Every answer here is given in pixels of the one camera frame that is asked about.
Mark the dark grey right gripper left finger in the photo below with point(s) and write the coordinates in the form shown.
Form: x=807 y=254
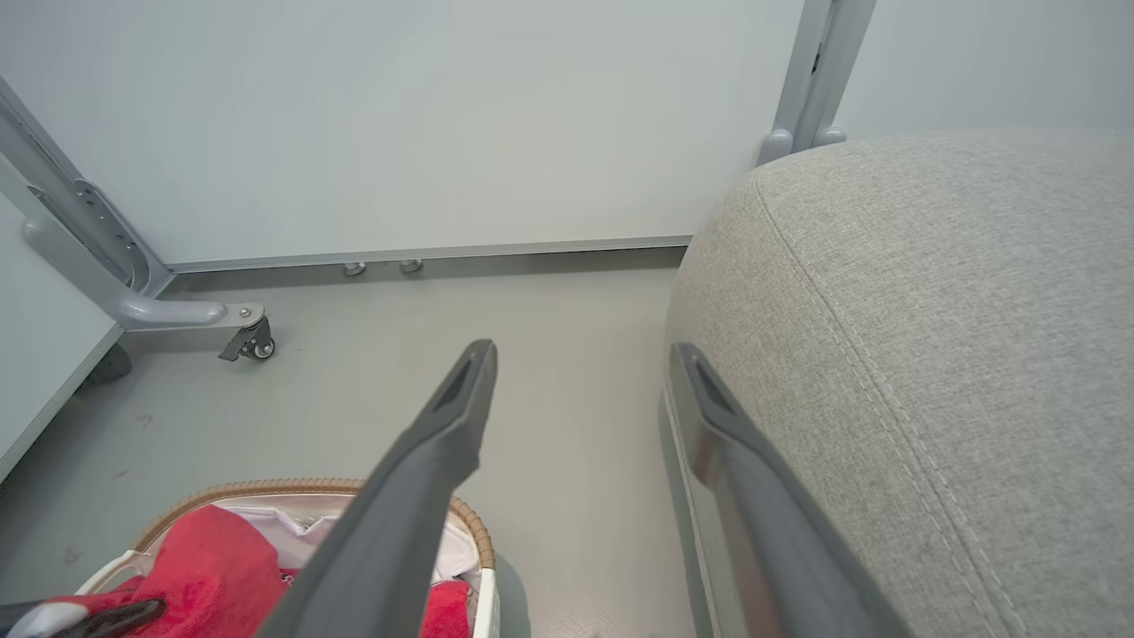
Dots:
x=399 y=532

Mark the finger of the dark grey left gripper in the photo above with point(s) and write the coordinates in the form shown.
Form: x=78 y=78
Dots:
x=120 y=618

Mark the grey partition frame leg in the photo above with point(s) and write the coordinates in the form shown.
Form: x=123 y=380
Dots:
x=168 y=312

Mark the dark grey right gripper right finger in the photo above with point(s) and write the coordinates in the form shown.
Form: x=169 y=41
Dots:
x=762 y=532

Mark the white cloth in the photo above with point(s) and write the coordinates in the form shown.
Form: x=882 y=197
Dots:
x=283 y=532

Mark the red basketball jersey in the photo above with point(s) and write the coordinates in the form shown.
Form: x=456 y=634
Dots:
x=213 y=558

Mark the aluminium partition bottom rail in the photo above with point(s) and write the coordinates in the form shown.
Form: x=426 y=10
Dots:
x=443 y=253

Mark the black caster wheel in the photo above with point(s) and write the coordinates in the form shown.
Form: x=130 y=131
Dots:
x=255 y=344

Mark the white laundry basket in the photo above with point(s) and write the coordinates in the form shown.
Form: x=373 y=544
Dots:
x=266 y=486

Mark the grey fabric sofa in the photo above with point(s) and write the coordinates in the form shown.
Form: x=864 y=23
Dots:
x=930 y=310

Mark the grey partition double post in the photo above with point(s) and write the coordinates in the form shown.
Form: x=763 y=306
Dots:
x=819 y=71

